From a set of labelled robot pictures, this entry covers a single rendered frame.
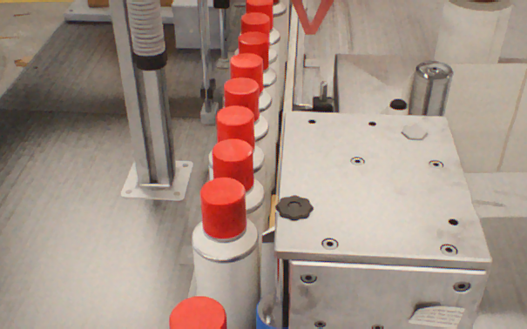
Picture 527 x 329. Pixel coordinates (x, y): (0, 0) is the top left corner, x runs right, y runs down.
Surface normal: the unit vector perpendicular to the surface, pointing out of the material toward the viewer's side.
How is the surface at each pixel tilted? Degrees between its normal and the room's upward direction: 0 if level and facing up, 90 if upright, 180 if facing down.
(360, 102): 0
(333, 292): 90
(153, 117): 90
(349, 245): 0
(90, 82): 0
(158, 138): 90
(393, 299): 90
